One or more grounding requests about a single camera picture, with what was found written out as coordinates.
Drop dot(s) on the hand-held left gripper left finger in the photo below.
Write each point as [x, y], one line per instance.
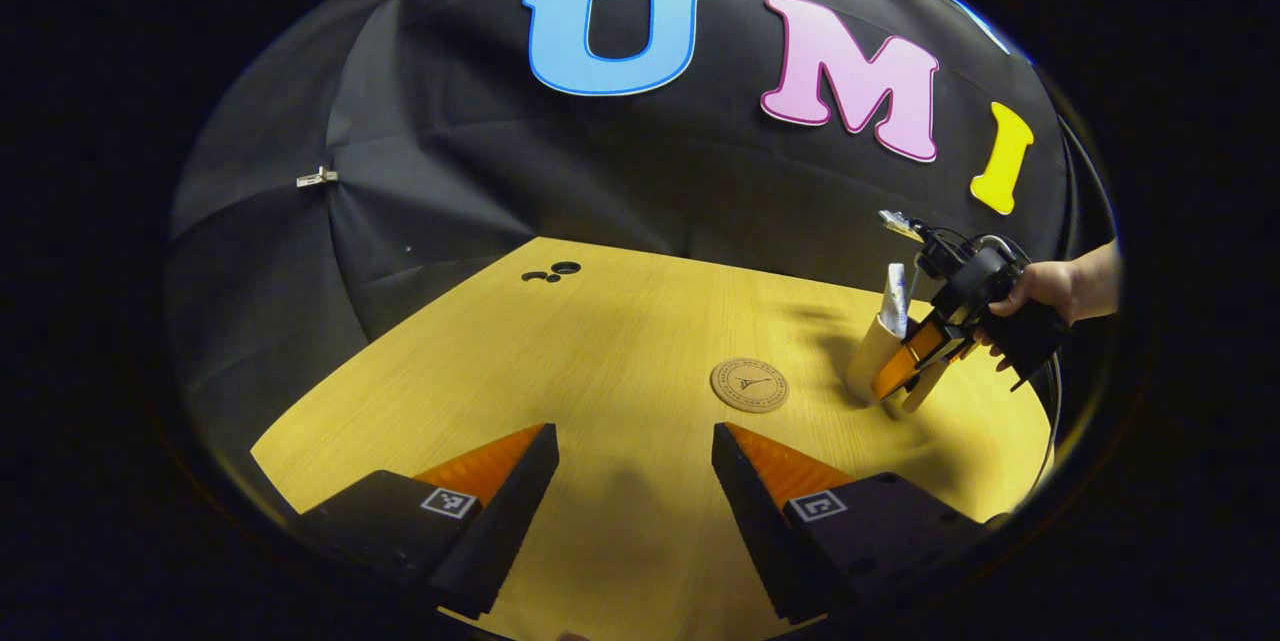
[520, 501]

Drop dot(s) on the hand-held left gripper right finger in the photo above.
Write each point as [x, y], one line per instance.
[745, 511]

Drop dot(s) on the wooden desktop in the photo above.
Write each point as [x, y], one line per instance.
[620, 341]

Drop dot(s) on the round brown coaster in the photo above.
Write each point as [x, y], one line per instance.
[749, 385]

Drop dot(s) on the white cloth clip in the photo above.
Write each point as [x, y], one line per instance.
[316, 178]

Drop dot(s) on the white toothpaste tube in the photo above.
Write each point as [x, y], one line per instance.
[895, 306]

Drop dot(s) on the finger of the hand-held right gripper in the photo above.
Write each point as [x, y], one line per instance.
[958, 351]
[905, 366]

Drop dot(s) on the black desk grommet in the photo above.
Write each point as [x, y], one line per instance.
[565, 267]

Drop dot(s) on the black backdrop cloth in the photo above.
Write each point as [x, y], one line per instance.
[450, 171]

